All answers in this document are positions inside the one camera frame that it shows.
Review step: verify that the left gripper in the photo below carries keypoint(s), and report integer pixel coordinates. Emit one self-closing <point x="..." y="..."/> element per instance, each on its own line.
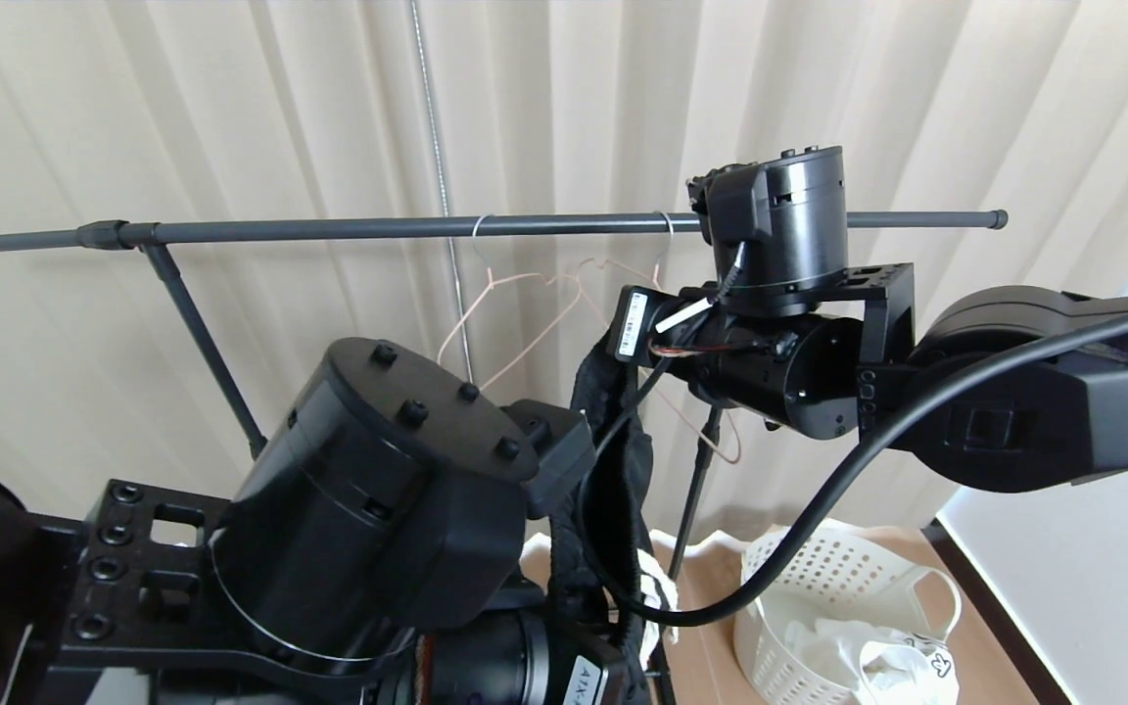
<point x="505" y="666"/>

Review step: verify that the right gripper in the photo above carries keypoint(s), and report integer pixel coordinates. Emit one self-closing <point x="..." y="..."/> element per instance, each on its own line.
<point x="779" y="377"/>

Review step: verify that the black garment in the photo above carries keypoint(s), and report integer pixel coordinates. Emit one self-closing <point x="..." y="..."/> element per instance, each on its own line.
<point x="623" y="509"/>

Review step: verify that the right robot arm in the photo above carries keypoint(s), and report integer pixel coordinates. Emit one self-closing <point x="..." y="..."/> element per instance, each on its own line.
<point x="1014" y="441"/>

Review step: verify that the pink clothes hanger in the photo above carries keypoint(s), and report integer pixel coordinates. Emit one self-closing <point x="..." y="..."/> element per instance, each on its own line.
<point x="525" y="277"/>
<point x="664" y="245"/>

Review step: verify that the white laundry basket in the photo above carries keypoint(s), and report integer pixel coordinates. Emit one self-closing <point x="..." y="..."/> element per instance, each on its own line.
<point x="819" y="578"/>

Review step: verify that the black clothes rack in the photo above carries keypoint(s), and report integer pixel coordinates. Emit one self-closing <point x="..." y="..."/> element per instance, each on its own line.
<point x="329" y="231"/>

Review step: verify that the white printed garment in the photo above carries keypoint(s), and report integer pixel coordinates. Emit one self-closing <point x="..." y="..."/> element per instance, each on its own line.
<point x="877" y="666"/>

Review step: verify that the thin grey curtain wand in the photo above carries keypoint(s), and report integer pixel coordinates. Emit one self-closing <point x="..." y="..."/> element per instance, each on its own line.
<point x="439" y="166"/>

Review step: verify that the beige curtain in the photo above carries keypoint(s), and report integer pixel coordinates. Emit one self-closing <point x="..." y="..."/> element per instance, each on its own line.
<point x="182" y="98"/>

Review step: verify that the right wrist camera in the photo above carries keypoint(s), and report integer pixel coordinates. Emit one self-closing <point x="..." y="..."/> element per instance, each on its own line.
<point x="730" y="206"/>

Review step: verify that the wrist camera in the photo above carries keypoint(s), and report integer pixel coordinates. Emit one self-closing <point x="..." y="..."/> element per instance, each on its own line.
<point x="554" y="450"/>
<point x="730" y="206"/>

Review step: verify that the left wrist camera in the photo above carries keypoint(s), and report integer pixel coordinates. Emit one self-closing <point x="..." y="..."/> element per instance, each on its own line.
<point x="554" y="450"/>

